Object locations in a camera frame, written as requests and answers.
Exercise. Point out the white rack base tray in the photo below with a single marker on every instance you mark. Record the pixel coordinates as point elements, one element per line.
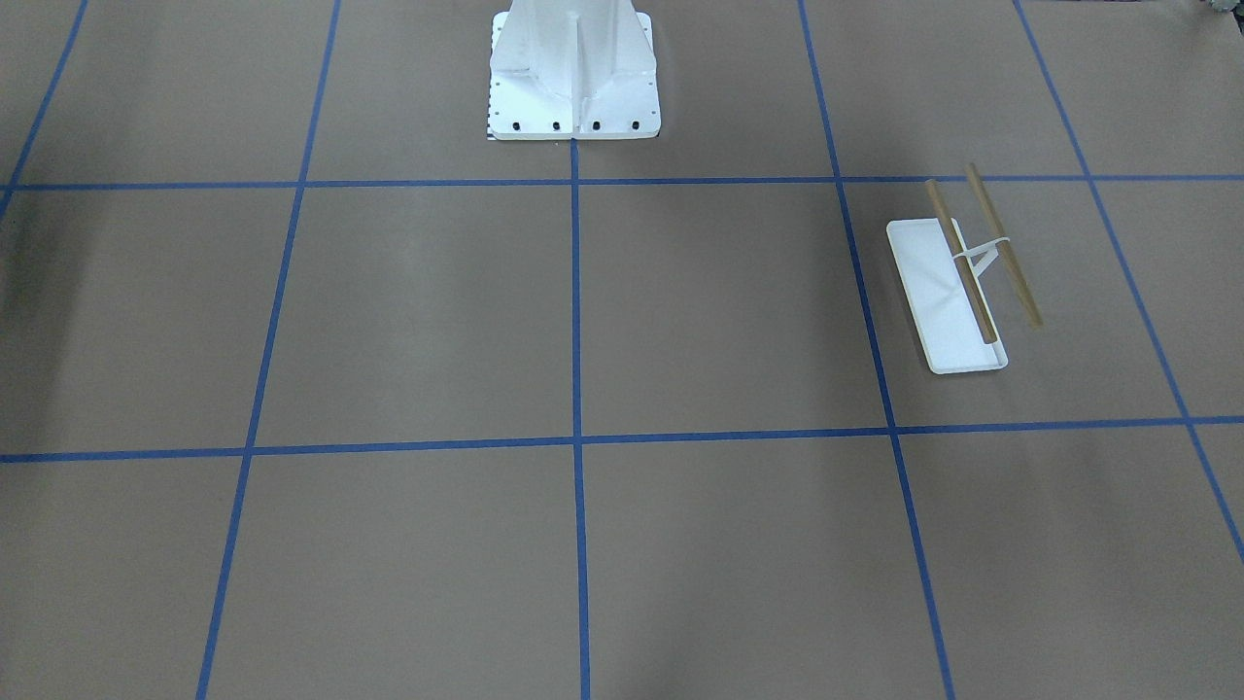
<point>945,325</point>

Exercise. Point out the wooden rack bar near tray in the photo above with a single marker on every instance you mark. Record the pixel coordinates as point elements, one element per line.
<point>971,286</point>

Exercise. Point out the wooden rack bar outer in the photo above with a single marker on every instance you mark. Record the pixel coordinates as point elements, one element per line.
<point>1004,247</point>

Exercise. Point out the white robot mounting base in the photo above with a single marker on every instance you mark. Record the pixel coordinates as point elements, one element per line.
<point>573,70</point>

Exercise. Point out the white rack bracket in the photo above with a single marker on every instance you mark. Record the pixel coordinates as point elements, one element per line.
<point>981,257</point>

